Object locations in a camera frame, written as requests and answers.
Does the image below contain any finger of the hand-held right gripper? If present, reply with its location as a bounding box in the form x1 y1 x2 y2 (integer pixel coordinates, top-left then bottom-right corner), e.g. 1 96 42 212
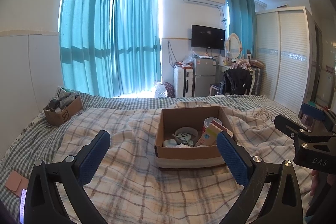
300 103 336 133
273 114 311 146

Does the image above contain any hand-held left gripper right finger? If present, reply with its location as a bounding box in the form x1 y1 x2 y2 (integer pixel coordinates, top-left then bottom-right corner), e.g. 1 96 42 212
216 131 306 224

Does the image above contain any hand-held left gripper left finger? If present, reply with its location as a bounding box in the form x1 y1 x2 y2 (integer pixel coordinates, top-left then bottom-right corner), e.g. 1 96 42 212
23 130 111 224

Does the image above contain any printed carton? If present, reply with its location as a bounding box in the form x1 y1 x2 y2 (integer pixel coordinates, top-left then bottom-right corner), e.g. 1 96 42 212
194 119 234 147

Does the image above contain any clear plastic container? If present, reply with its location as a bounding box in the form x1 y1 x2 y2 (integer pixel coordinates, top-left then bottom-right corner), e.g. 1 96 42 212
203 117 222 132

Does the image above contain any white round container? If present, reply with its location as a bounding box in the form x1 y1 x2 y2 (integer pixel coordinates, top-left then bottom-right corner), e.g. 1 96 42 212
175 127 198 141

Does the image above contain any person's right hand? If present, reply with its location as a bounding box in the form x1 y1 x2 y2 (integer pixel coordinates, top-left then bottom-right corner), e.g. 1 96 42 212
310 170 320 196

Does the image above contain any plaid blanket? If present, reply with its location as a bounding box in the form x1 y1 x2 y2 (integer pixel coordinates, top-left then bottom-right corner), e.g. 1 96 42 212
56 101 315 224

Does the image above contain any small cardboard box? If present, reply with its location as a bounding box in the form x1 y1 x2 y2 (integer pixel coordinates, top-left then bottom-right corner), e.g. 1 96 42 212
43 95 83 126

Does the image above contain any white wardrobe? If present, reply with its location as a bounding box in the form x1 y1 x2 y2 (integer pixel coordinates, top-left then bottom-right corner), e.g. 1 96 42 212
255 7 314 114

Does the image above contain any black jacket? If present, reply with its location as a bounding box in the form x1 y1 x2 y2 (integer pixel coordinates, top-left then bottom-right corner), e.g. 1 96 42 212
217 68 252 95

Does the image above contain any green checked bedsheet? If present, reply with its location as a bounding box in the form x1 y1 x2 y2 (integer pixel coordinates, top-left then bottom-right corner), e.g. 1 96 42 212
0 93 302 224

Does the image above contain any brown flat box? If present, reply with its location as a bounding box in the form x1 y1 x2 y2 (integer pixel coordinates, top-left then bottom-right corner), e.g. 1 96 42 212
248 59 265 68

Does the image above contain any green white packet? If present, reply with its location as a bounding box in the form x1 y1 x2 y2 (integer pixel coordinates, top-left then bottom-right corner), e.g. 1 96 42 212
56 86 75 100

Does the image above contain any plaid cloth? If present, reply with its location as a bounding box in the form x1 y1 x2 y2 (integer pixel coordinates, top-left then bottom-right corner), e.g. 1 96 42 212
231 60 252 72

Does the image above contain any smartphone with lit screen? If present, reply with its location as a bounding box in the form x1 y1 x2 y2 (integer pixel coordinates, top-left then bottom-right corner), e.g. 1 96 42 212
20 189 27 216

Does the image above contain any silver small fridge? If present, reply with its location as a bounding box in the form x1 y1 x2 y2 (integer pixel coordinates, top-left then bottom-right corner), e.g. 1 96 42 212
193 57 217 97

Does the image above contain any white suitcase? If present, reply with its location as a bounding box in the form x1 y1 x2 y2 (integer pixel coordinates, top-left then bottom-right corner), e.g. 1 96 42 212
173 66 195 98

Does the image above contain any floral bag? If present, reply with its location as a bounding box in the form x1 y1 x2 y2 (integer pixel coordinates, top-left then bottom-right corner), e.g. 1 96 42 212
161 82 175 98

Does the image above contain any white plastic bag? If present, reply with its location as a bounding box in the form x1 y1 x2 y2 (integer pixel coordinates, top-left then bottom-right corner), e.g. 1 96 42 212
154 81 168 98

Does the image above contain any white oval mirror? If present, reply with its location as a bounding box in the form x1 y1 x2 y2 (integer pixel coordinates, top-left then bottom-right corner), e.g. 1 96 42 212
226 33 242 59

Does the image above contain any clear plastic bag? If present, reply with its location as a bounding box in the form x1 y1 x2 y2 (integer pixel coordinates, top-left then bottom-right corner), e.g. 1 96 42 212
182 52 196 65

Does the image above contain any narrow teal curtain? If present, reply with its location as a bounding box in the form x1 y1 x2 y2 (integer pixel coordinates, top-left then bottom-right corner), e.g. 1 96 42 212
225 0 256 56

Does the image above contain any wide teal curtain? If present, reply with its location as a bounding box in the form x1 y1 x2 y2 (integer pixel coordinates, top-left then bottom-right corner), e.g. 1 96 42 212
58 0 113 97

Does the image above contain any black wall television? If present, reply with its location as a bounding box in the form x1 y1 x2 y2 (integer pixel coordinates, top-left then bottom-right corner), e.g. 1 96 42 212
191 25 226 51

